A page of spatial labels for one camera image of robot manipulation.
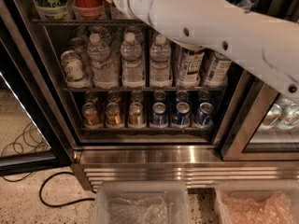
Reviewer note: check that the clear bubble wrap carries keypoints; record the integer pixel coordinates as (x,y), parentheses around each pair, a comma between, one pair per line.
(148,210)

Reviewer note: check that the middle wire shelf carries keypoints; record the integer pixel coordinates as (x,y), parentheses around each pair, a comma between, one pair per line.
(145,89)

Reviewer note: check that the middle clear water bottle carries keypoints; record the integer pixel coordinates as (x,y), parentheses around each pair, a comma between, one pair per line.
(132,66)

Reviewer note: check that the open glass fridge door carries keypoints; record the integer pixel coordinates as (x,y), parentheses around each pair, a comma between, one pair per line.
(27,101)

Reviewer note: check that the right clear water bottle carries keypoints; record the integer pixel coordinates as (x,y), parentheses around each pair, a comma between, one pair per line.
(160,63)

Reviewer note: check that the left clear water bottle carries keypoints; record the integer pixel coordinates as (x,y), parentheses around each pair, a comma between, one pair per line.
(102,62)

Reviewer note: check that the stainless steel fridge frame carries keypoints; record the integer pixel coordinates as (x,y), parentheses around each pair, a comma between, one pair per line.
(242,142)

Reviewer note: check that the pink bubble wrap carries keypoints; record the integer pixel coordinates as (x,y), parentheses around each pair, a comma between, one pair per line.
(277,209)

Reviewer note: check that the middle gold can front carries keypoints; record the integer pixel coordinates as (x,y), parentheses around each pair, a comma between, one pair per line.
(114,118)

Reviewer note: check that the gold can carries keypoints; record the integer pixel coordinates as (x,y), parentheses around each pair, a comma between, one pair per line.
(136,115)
(114,118)
(91,116)

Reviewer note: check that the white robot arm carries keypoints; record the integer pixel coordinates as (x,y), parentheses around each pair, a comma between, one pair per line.
(265,46)

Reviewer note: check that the green white can middle shelf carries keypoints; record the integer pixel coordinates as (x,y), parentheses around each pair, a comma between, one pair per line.
(75,74)

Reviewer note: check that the right brown tea bottle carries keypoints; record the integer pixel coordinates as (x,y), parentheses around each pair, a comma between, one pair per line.
(216,67)

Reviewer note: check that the brown tea bottle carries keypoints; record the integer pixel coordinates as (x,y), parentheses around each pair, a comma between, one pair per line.
(216,67)
(189,64)

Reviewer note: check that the wire shelf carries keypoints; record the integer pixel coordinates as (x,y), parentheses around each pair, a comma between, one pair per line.
(88,22)
(145,89)

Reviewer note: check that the left brown tea bottle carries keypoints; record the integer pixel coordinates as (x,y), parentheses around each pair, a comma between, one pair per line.
(189,64)

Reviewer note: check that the left red coke can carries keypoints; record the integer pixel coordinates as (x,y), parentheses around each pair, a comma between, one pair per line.
(89,9)

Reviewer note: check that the middle blue can front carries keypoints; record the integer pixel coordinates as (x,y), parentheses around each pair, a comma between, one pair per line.
(181,114)

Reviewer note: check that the left gold can front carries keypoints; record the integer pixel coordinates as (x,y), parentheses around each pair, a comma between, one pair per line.
(91,116)

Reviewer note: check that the silver can right fridge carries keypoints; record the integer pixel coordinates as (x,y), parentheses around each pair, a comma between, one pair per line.
(289,117)

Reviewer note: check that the top wire shelf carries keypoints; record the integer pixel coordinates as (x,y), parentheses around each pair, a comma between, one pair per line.
(88,22)

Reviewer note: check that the right gold can front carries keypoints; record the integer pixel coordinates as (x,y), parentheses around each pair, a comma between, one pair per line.
(136,115)

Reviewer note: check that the right blue can front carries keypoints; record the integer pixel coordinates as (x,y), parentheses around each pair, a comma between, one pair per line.
(203,115)

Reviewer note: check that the left clear plastic bin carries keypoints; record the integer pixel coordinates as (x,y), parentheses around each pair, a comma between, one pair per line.
(173,191)

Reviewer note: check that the clear water bottle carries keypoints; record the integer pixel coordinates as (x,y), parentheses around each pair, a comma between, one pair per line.
(132,66)
(102,62)
(160,63)

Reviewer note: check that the left blue can front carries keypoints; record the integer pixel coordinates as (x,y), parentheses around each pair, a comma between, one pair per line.
(158,115)

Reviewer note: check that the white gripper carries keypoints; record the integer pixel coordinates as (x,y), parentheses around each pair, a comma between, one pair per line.
(148,11)

